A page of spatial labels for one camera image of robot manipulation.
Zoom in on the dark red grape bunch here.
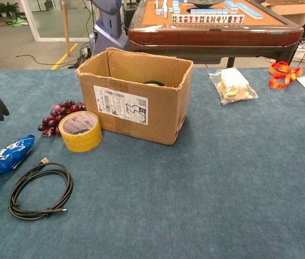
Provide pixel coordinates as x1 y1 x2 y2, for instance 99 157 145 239
37 100 86 138

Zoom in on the yellow tape roll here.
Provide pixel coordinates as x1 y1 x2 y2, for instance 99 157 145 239
58 111 103 153

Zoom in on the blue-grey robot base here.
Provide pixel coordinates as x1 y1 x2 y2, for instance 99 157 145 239
89 0 129 57

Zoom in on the green cloth on floor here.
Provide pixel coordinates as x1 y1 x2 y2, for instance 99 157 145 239
5 15 30 27

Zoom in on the blue felt tablecloth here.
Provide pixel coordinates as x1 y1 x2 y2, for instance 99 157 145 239
0 67 305 259

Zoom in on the black tripod stand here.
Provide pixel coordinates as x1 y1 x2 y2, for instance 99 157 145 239
288 0 305 65

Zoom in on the blue snack bag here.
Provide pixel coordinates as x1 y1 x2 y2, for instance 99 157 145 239
0 134 36 178

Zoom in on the long blue mahjong tile row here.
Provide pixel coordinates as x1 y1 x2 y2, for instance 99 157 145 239
237 2 264 20

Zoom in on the short blue mahjong tile row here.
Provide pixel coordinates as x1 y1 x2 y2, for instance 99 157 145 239
190 8 229 15

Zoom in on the wooden pole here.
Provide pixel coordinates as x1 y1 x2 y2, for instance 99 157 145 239
61 0 71 57

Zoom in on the coiled black USB cable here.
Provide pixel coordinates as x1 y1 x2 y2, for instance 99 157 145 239
8 157 74 221

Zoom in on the brown mahjong table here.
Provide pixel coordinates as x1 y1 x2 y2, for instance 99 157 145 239
127 0 304 69

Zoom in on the clear bag of snacks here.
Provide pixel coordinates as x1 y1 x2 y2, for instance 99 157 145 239
208 67 259 106

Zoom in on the black floor cable tangle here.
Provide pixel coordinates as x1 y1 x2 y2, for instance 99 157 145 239
16 40 93 69

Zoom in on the orange lanyard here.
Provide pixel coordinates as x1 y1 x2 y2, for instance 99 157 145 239
268 61 304 90

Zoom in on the face-up mahjong tile row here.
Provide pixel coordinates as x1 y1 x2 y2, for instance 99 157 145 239
171 14 245 24

